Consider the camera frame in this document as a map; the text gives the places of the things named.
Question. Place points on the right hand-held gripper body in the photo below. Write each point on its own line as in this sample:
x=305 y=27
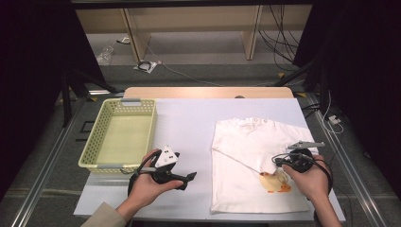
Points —
x=299 y=160

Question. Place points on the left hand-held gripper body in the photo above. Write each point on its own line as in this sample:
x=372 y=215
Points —
x=166 y=157

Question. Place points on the pale green plastic basket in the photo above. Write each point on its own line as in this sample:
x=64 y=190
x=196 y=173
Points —
x=123 y=138

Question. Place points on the white baby shirt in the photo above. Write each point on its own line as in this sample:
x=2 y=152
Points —
x=239 y=142

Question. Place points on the person's right hand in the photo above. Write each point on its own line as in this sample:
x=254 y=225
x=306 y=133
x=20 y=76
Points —
x=312 y=183

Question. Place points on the person's left hand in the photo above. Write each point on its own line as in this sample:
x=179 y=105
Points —
x=145 y=189

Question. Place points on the white table sheet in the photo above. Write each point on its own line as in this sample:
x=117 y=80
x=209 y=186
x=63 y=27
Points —
x=189 y=126

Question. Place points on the black metal stand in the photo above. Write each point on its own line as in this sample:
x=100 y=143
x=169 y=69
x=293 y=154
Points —
x=296 y=74
x=66 y=97

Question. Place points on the black curtain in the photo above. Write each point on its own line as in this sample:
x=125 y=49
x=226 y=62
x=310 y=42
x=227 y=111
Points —
x=362 y=63
x=31 y=78

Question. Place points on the clear plastic bag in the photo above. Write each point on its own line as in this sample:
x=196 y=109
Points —
x=105 y=55

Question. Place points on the small plastic packet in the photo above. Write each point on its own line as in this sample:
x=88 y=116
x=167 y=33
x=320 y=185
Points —
x=123 y=40

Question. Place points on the beige wooden desk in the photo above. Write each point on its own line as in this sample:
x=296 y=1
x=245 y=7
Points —
x=195 y=19

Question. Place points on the metal floor rail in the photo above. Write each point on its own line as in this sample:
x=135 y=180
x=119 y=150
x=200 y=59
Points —
x=350 y=170
x=47 y=164

